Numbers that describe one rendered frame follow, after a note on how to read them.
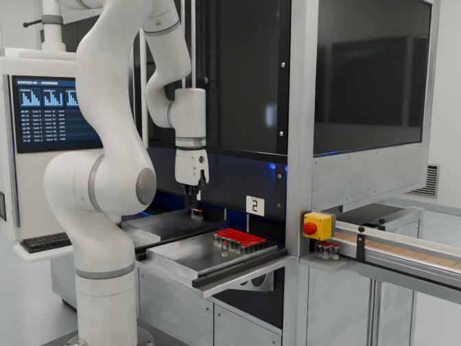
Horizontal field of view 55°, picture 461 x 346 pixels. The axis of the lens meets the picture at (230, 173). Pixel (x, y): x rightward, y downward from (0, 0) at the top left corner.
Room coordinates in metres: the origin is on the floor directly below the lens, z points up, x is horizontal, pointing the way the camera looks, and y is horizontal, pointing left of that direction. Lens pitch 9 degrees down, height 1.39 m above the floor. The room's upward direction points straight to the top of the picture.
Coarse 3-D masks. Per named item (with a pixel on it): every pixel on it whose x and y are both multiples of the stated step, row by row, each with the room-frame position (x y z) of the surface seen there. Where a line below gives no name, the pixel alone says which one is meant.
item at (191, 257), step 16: (192, 240) 1.49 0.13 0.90; (208, 240) 1.54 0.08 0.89; (160, 256) 1.31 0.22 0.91; (176, 256) 1.39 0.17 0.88; (192, 256) 1.39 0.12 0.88; (208, 256) 1.39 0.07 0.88; (240, 256) 1.40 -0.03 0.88; (256, 256) 1.34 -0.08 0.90; (176, 272) 1.25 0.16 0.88; (192, 272) 1.20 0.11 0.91; (208, 272) 1.20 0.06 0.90
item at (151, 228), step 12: (156, 216) 1.80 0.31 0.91; (168, 216) 1.84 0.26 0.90; (180, 216) 1.89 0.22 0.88; (132, 228) 1.63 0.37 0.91; (144, 228) 1.71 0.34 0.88; (156, 228) 1.71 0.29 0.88; (168, 228) 1.71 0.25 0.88; (180, 228) 1.71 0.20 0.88; (192, 228) 1.60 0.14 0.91; (204, 228) 1.64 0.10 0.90; (156, 240) 1.51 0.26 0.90
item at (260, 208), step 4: (248, 196) 1.55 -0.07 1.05; (248, 200) 1.55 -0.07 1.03; (260, 200) 1.51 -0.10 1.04; (248, 204) 1.55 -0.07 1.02; (252, 204) 1.54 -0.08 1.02; (260, 204) 1.51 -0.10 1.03; (248, 208) 1.55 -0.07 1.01; (256, 208) 1.53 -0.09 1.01; (260, 208) 1.51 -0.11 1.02; (248, 212) 1.55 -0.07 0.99; (252, 212) 1.54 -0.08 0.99; (256, 212) 1.53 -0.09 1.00; (260, 212) 1.51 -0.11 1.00
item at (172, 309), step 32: (384, 224) 1.81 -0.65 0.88; (416, 224) 2.05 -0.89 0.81; (64, 256) 2.69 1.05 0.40; (64, 288) 2.71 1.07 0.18; (160, 288) 1.95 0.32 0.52; (320, 288) 1.49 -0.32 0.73; (352, 288) 1.65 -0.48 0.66; (160, 320) 1.96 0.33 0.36; (192, 320) 1.79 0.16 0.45; (224, 320) 1.64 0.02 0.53; (256, 320) 1.52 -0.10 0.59; (320, 320) 1.50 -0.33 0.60; (352, 320) 1.66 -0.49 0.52; (384, 320) 1.86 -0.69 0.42
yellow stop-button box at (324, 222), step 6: (306, 216) 1.37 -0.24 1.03; (312, 216) 1.35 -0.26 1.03; (318, 216) 1.35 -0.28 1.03; (324, 216) 1.35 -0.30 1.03; (330, 216) 1.35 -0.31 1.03; (306, 222) 1.37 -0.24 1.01; (318, 222) 1.33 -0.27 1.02; (324, 222) 1.33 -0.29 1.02; (330, 222) 1.35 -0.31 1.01; (318, 228) 1.33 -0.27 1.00; (324, 228) 1.33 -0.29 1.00; (330, 228) 1.35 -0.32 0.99; (306, 234) 1.36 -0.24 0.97; (318, 234) 1.33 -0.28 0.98; (324, 234) 1.33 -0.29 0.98; (330, 234) 1.35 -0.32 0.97
